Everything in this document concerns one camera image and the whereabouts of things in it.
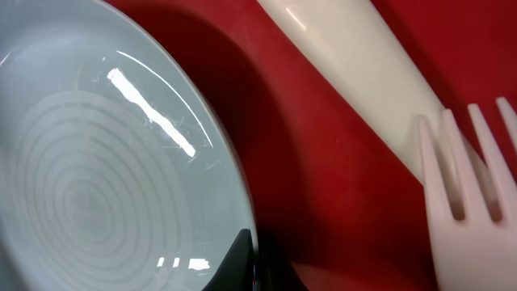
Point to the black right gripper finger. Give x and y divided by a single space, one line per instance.
236 271

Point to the light blue plate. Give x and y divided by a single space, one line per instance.
115 174

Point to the white plastic fork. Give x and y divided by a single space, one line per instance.
473 235

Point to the white plastic spoon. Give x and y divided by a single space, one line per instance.
351 45

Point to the red serving tray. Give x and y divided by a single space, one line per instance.
328 193

